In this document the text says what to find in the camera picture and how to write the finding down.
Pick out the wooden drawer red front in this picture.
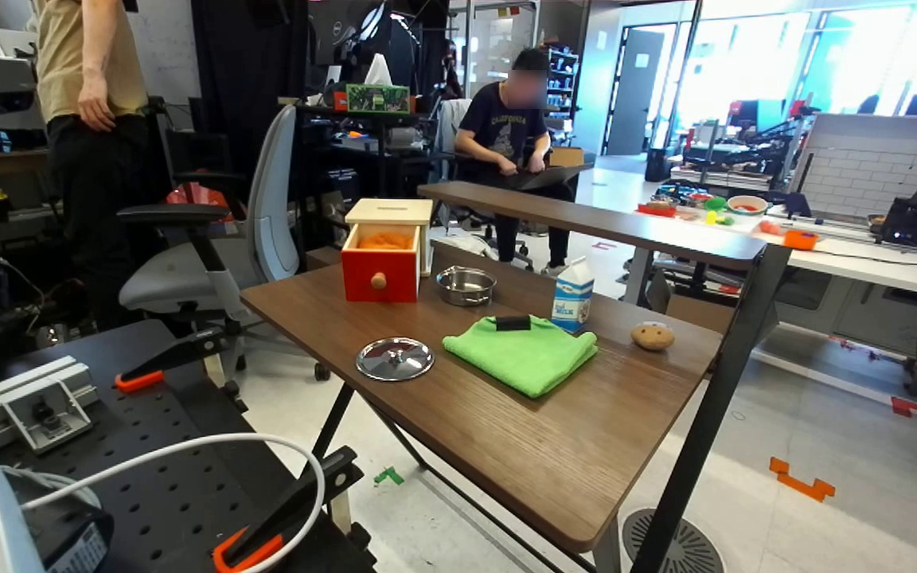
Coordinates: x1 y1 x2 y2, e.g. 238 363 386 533
338 222 426 308

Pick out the brown round cookie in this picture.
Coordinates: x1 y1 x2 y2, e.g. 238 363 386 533
630 317 678 356

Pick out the small steel pot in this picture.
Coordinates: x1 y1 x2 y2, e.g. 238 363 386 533
434 263 504 310

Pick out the green cloth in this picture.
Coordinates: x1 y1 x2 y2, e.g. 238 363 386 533
440 310 602 401

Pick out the steel pot lid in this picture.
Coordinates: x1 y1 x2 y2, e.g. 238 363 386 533
352 335 436 384

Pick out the wooden box with slot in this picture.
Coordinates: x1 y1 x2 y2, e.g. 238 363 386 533
342 194 436 279

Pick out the white blue milk carton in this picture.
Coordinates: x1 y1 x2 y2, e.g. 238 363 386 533
548 256 598 337

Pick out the seated person black shirt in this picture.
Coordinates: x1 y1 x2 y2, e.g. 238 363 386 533
448 43 581 268

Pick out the long wooden desk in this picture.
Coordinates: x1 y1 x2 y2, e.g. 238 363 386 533
413 177 794 270

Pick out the green tissue box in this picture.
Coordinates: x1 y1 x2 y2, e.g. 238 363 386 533
342 49 418 116

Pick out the red tray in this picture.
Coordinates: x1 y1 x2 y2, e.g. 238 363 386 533
635 197 681 218

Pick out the white grey office chair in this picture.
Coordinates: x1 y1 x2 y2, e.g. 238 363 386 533
115 100 302 317

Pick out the red bag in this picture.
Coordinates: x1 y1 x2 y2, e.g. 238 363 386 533
162 177 233 211

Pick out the black metal table leg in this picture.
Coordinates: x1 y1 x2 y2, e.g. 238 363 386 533
630 246 794 573

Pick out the orange toy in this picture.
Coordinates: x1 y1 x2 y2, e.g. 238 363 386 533
779 226 820 254

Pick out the black perforated board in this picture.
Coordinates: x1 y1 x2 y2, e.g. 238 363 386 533
0 314 377 573

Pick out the orange floor tape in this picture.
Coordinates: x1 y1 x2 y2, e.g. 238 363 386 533
764 454 840 507

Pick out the standing person beige shirt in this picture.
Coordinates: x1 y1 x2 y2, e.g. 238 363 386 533
30 0 168 320

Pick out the white pegboard partition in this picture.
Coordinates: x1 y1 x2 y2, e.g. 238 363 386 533
798 111 917 222

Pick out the white cable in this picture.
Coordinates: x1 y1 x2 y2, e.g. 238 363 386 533
18 428 331 573

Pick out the orange clamp handle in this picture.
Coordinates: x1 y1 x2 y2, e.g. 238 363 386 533
113 366 168 398
211 525 294 573

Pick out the aluminium rail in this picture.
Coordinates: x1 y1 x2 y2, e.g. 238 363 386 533
0 353 96 459

